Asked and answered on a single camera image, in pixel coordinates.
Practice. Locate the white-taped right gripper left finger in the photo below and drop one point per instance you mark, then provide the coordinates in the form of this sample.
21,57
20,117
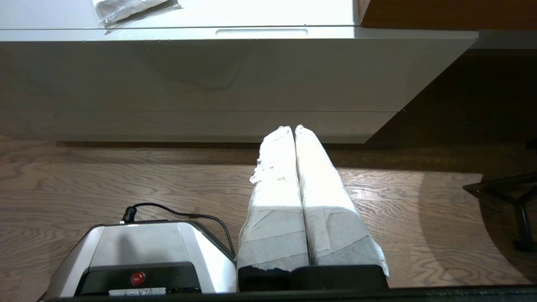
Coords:
275,201

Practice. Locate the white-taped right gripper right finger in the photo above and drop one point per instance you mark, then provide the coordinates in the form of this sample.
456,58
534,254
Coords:
331,209

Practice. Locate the white slippers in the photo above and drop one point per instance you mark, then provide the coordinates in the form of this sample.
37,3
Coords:
126,8

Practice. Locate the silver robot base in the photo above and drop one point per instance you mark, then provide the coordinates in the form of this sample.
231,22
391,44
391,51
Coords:
142,247

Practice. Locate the glossy white drawer cabinet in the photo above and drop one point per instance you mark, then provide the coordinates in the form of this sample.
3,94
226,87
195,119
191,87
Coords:
209,126

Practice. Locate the brown wooden side cabinet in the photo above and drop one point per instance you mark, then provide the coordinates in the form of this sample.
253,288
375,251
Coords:
440,12

